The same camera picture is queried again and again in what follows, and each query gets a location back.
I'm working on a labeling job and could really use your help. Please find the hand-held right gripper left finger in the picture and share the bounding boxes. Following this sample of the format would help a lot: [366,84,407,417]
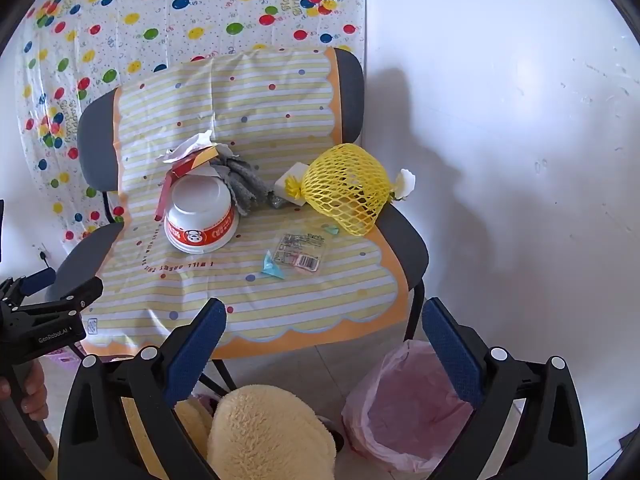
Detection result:
[57,298,228,480]

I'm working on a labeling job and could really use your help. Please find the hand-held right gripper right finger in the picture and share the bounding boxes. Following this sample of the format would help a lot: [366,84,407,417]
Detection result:
[421,297,587,480]

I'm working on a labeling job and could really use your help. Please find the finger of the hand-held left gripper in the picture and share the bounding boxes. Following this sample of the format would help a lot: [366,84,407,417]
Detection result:
[30,276,104,318]
[0,268,57,306]

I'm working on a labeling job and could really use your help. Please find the trash bin with pink bag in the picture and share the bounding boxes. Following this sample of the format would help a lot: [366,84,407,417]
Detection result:
[341,339,481,473]

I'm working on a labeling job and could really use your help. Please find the teal wrapper piece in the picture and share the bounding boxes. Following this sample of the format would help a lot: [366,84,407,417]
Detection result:
[259,250,287,279]

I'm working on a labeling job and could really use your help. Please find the white red instant noodle bowl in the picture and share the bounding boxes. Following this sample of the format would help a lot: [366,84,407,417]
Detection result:
[164,174,238,254]

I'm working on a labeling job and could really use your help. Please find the clear printed plastic wrapper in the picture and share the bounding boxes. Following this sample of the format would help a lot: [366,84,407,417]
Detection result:
[272,232,326,273]

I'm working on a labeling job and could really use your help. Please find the red yellow carton box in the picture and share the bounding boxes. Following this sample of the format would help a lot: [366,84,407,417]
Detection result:
[152,144,221,222]

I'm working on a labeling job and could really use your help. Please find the silver foil packet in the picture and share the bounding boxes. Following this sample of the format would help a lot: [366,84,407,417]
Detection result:
[207,155,273,217]

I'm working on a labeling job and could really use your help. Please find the white tissue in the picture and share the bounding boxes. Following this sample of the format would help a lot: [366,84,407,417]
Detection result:
[162,130,241,163]

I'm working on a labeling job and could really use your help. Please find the yellow foam fruit net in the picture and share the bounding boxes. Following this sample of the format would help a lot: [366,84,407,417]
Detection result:
[284,143,393,237]

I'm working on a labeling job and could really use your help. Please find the person's left hand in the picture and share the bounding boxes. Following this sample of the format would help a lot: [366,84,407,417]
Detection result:
[0,359,49,419]

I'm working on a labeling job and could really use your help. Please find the pink patterned mat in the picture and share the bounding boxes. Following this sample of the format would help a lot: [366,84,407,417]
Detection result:
[42,342,86,376]

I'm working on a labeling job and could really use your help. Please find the person's yellow fleece pants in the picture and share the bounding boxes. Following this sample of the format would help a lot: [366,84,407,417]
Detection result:
[172,385,338,480]

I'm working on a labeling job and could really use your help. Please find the grey padded chair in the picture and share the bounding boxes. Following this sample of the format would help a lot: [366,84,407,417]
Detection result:
[44,47,430,396]

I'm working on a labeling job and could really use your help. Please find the yellow striped plastic cloth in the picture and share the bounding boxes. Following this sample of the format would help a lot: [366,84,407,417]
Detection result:
[80,47,411,361]

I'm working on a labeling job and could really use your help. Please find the polka dot wall sheet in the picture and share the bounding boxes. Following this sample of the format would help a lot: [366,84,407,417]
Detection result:
[15,0,368,256]

